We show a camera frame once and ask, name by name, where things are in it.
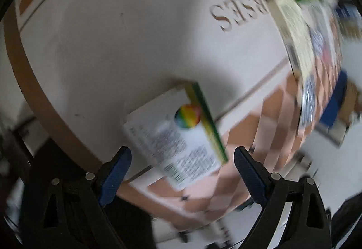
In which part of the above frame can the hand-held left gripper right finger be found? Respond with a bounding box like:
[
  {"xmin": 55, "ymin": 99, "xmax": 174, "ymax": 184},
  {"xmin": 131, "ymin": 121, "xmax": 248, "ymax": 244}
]
[{"xmin": 233, "ymin": 146, "xmax": 333, "ymax": 249}]

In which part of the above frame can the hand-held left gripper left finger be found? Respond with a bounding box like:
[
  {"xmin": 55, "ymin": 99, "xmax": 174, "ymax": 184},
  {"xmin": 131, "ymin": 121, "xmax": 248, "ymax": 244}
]
[{"xmin": 21, "ymin": 146, "xmax": 132, "ymax": 249}]

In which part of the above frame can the white box with rainbow circle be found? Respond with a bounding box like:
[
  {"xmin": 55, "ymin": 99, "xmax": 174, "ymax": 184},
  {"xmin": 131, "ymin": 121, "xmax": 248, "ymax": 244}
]
[{"xmin": 122, "ymin": 82, "xmax": 229, "ymax": 192}]

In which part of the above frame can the blue and white packet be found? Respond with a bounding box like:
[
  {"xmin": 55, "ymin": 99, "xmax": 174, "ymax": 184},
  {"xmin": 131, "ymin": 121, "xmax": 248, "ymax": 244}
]
[{"xmin": 299, "ymin": 74, "xmax": 317, "ymax": 126}]

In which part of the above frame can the blue box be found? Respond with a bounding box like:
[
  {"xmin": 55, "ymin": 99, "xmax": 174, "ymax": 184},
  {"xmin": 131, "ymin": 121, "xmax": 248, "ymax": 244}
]
[{"xmin": 316, "ymin": 69, "xmax": 349, "ymax": 128}]

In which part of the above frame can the cream yellow box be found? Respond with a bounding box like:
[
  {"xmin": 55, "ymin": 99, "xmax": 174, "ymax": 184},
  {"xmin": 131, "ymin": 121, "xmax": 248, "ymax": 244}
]
[{"xmin": 267, "ymin": 0, "xmax": 316, "ymax": 83}]

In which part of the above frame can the dark blue packet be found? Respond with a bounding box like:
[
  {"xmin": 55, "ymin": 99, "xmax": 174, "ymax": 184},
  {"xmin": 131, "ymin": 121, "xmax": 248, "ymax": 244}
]
[{"xmin": 334, "ymin": 2, "xmax": 362, "ymax": 40}]

